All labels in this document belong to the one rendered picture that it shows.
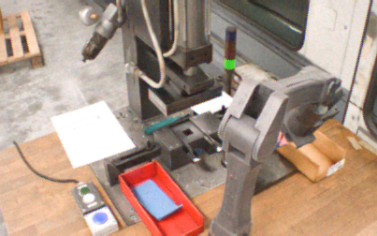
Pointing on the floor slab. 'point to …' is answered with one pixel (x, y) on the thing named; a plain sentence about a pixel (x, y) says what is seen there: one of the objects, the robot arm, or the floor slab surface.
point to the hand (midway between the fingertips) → (282, 142)
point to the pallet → (12, 46)
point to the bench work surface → (354, 195)
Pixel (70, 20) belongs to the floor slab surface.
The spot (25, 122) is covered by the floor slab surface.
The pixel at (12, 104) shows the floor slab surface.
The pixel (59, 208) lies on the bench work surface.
